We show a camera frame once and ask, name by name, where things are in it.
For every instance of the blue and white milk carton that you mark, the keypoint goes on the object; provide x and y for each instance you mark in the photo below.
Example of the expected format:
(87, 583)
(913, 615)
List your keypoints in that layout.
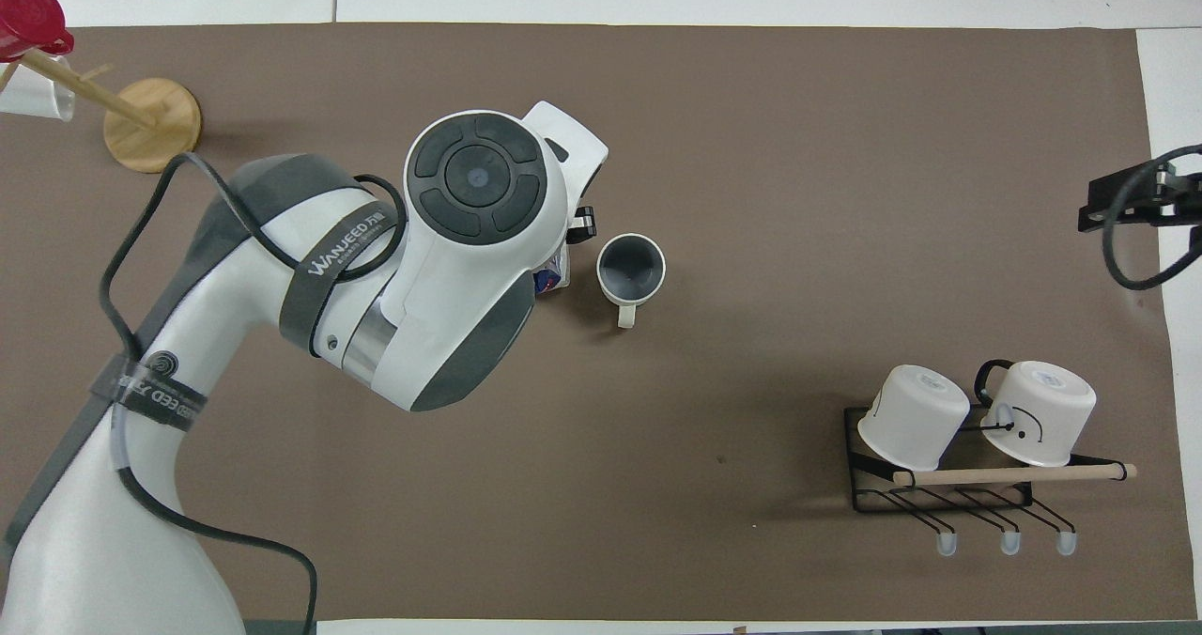
(554, 276)

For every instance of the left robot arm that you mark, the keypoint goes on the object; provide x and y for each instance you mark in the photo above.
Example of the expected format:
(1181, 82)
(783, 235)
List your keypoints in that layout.
(451, 269)

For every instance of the white cup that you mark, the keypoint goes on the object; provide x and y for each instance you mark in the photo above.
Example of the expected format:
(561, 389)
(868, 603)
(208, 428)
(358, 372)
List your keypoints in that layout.
(38, 100)

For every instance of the red cup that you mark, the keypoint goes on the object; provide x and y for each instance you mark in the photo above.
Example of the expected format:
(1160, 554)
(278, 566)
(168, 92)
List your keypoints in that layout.
(28, 15)

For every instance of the white mug with grey inside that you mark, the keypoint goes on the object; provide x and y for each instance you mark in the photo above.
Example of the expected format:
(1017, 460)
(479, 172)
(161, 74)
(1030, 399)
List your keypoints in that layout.
(631, 269)

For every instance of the plain white mug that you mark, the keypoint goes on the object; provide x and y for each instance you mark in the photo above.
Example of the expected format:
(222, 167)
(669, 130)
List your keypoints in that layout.
(916, 414)

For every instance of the wooden mug tree stand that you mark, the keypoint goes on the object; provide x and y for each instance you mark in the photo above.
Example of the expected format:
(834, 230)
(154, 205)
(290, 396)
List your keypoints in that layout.
(155, 128)

